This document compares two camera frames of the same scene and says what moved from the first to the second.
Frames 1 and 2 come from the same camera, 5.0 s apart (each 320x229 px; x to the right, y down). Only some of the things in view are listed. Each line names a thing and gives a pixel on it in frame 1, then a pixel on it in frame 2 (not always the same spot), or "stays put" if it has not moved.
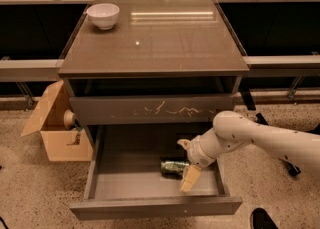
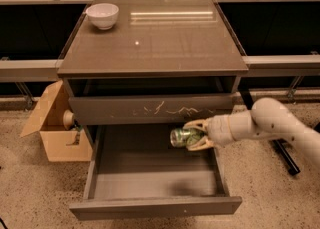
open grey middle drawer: [136, 171] stays put
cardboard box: [63, 145] stays put
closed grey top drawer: [149, 109] stays put
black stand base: [247, 95] stays put
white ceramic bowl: [104, 15] stays put
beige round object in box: [68, 118] stays put
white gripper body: [196, 153] -> [218, 130]
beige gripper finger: [184, 143] -> [201, 124]
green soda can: [172, 169] -> [181, 137]
